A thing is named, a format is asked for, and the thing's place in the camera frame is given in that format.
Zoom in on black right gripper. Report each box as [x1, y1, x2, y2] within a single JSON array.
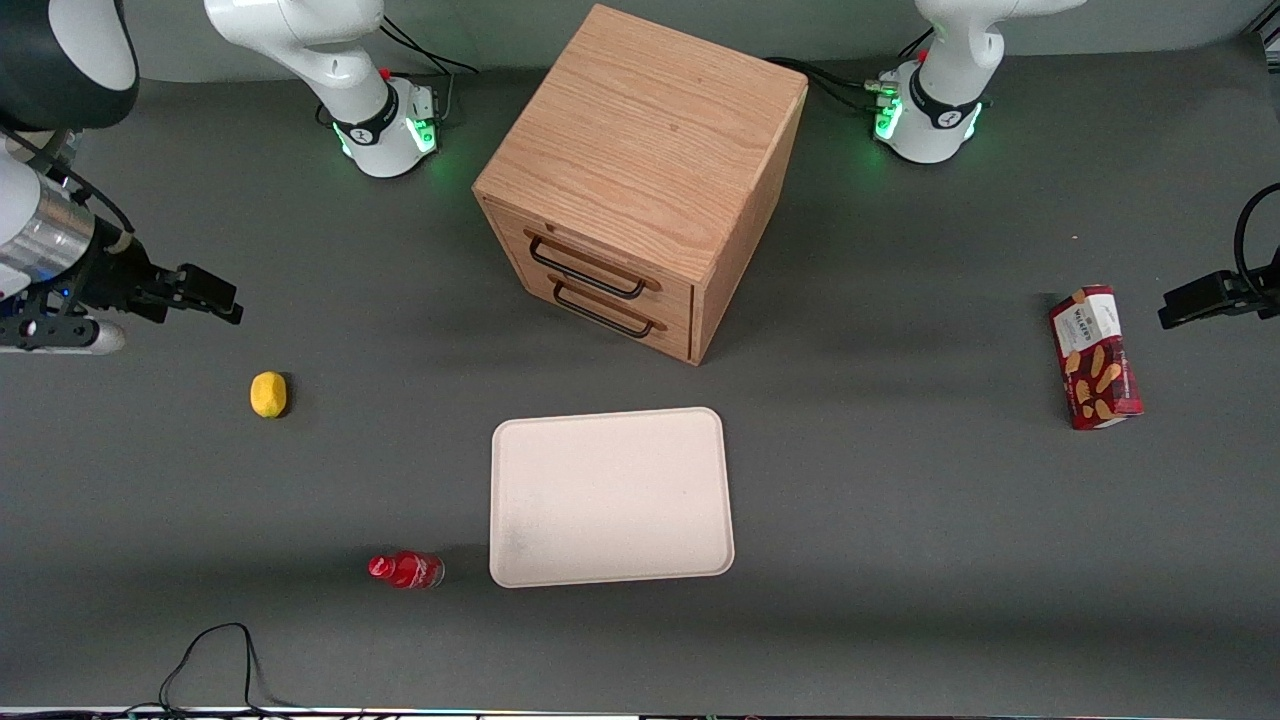
[[62, 236, 245, 326]]

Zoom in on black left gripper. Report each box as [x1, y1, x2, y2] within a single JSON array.
[[1158, 268, 1280, 331]]

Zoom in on beige plastic tray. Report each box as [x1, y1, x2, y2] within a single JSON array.
[[489, 406, 736, 589]]

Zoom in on yellow lemon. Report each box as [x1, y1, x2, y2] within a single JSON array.
[[249, 371, 289, 419]]

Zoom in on red shortbread cookie box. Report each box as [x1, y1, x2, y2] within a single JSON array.
[[1048, 285, 1145, 431]]

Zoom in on wooden drawer cabinet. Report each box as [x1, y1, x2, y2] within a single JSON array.
[[472, 3, 809, 367]]

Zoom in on wooden drawer front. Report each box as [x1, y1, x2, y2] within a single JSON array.
[[488, 203, 697, 323], [518, 262, 695, 362]]

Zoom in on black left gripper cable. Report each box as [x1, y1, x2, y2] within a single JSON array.
[[1233, 183, 1280, 297]]

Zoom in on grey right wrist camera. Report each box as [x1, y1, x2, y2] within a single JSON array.
[[0, 312, 128, 357]]

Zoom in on black right arm base cables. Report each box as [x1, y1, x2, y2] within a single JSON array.
[[380, 14, 480, 127]]

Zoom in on black arm base cables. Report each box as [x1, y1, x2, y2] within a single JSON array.
[[380, 14, 480, 127], [764, 30, 937, 113]]

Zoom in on black cable loop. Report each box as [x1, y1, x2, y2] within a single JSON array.
[[120, 622, 301, 717]]

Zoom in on black metal drawer handle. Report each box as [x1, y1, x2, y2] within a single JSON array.
[[552, 278, 659, 339], [527, 232, 649, 301]]

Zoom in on black left arm base cables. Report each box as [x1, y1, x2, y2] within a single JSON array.
[[764, 30, 937, 113]]

